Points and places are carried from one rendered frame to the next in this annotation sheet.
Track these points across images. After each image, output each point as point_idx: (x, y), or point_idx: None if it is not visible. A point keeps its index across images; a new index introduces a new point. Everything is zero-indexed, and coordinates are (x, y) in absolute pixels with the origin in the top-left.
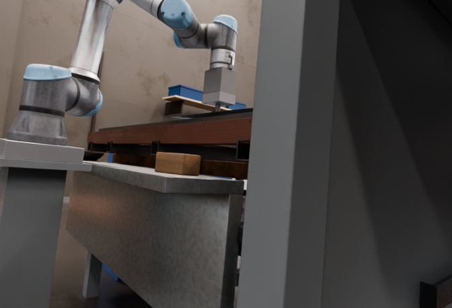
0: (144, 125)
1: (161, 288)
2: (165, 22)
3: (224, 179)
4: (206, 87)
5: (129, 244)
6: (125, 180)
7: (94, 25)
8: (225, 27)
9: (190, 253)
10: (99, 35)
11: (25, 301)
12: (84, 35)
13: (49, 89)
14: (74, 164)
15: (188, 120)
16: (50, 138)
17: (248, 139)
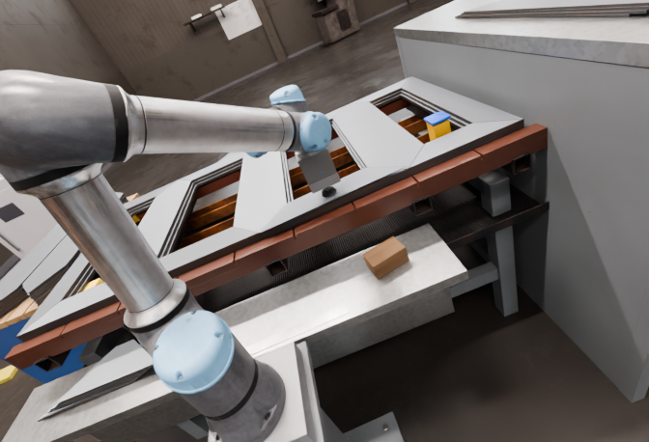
0: (193, 262)
1: (381, 328)
2: (296, 151)
3: (422, 234)
4: (312, 177)
5: (310, 345)
6: (394, 307)
7: (125, 224)
8: (302, 103)
9: None
10: (138, 231)
11: None
12: (126, 253)
13: (240, 352)
14: (309, 360)
15: (298, 217)
16: (280, 379)
17: (425, 197)
